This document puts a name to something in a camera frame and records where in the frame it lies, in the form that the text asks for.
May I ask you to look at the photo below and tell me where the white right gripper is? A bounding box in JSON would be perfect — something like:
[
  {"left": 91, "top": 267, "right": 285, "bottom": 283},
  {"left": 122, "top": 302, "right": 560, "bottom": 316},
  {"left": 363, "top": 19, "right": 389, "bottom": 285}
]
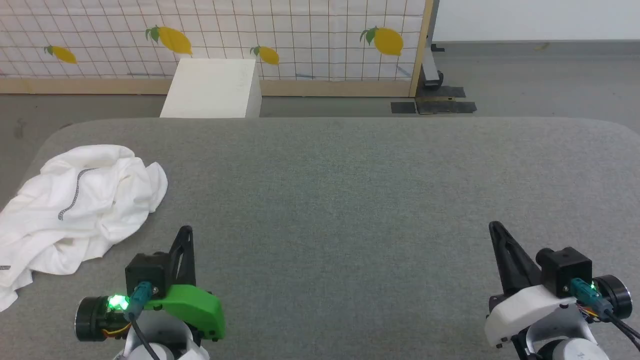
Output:
[{"left": 483, "top": 221, "right": 582, "bottom": 349}]

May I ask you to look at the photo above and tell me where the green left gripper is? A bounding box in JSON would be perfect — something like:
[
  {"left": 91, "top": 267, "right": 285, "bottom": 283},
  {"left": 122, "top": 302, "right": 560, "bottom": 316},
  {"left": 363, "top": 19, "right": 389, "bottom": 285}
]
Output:
[{"left": 142, "top": 226, "right": 227, "bottom": 342}]

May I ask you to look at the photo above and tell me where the white t-shirt with label patch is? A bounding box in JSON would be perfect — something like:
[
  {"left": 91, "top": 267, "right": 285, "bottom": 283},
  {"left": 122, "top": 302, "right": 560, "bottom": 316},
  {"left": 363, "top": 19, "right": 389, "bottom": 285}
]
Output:
[{"left": 0, "top": 144, "right": 169, "bottom": 312}]

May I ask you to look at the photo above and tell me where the long black floor tape patch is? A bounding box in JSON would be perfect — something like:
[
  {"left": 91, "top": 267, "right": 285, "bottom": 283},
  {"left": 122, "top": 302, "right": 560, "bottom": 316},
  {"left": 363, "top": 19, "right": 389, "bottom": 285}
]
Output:
[{"left": 415, "top": 98, "right": 478, "bottom": 115}]

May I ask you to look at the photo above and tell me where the white rectangular box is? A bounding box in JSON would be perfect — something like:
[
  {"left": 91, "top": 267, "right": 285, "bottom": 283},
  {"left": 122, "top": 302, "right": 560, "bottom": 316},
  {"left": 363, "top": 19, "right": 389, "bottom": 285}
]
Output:
[{"left": 159, "top": 58, "right": 263, "bottom": 119}]

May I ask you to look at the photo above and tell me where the grey fabric sofa seat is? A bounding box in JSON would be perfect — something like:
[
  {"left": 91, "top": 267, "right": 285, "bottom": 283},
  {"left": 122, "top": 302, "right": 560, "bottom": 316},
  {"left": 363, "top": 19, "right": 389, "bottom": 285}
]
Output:
[{"left": 0, "top": 117, "right": 640, "bottom": 360}]

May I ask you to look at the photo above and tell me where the dark floor mat patch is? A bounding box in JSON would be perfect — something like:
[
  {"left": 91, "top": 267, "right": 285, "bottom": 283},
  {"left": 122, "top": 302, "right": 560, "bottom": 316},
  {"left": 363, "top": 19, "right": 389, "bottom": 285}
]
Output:
[{"left": 416, "top": 85, "right": 467, "bottom": 99}]

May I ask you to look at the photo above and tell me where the grey metal stand leg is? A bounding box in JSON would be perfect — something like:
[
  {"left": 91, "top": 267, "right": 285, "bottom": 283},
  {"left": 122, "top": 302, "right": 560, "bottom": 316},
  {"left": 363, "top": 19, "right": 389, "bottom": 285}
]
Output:
[{"left": 419, "top": 0, "right": 445, "bottom": 91}]

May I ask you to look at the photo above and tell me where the lemon print grid partition screen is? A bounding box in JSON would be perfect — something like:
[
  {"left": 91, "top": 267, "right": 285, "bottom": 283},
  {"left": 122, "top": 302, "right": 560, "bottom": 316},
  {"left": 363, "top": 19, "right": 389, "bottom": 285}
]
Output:
[{"left": 0, "top": 0, "right": 435, "bottom": 98}]

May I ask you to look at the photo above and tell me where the black cable teal connector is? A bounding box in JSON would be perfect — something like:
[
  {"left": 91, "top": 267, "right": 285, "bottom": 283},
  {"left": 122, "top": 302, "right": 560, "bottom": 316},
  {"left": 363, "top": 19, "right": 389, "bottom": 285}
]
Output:
[
  {"left": 569, "top": 278, "right": 640, "bottom": 351},
  {"left": 123, "top": 280, "right": 162, "bottom": 360}
]

